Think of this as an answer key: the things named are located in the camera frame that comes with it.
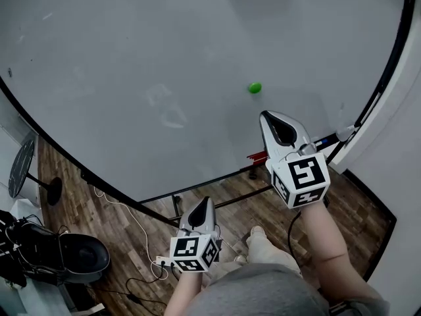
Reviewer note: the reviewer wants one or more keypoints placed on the red plastic board accessory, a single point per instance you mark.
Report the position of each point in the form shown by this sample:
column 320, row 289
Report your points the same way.
column 257, row 156

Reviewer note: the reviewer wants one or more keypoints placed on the black white-striped bag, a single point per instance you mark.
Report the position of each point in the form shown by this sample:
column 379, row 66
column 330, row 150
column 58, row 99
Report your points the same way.
column 8, row 258

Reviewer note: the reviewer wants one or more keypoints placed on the whiteboard on black stand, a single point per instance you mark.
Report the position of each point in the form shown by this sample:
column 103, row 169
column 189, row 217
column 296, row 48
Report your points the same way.
column 148, row 77

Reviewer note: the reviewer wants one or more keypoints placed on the person's white shoe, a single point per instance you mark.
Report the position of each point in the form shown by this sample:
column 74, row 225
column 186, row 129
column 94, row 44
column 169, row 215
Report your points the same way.
column 240, row 258
column 257, row 231

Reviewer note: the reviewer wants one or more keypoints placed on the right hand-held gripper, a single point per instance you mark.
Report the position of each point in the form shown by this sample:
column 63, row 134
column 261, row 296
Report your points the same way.
column 306, row 176

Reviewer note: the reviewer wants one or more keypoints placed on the person's left forearm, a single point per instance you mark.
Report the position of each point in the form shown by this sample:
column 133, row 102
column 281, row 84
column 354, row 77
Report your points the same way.
column 182, row 295

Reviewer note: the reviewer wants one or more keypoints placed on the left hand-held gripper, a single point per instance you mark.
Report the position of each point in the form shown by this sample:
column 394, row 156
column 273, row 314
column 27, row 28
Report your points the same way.
column 187, row 249

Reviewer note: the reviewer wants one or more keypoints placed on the person's beige trousers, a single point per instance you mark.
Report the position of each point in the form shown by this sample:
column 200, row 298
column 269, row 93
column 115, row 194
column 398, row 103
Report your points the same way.
column 266, row 252

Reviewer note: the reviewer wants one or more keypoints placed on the round dark pedestal table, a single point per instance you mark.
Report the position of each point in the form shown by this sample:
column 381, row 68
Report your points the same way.
column 21, row 168

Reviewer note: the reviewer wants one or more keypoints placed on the white power strip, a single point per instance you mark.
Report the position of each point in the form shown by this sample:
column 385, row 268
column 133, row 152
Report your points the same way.
column 163, row 261

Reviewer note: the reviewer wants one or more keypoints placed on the clear plastic pen holder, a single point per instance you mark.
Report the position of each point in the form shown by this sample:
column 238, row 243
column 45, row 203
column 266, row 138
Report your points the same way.
column 344, row 133

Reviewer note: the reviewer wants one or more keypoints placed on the person's grey shirt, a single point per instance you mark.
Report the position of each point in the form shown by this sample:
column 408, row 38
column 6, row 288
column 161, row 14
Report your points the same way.
column 263, row 295

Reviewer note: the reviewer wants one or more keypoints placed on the white low table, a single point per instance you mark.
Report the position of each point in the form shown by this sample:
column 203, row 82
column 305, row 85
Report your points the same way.
column 39, row 303

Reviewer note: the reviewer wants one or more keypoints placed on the blue white marker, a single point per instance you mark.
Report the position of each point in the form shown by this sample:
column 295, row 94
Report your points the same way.
column 321, row 141

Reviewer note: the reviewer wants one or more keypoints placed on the green round magnet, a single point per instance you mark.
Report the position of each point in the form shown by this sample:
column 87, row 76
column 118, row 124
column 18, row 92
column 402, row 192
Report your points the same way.
column 255, row 88

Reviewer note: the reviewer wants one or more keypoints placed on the person's right forearm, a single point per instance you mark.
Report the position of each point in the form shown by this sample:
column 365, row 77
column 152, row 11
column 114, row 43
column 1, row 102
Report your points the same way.
column 329, row 252

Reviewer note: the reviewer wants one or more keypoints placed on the black-framed window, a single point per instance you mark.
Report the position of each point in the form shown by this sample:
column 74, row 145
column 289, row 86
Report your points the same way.
column 373, row 107

